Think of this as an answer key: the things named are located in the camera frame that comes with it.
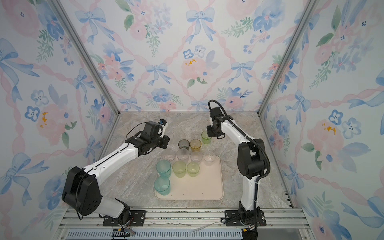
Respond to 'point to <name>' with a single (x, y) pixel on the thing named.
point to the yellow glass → (195, 145)
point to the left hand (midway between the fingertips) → (168, 137)
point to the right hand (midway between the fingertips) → (212, 132)
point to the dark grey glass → (183, 143)
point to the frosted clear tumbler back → (196, 156)
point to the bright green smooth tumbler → (206, 139)
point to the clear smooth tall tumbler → (183, 154)
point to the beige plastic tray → (208, 185)
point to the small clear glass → (195, 135)
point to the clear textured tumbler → (168, 154)
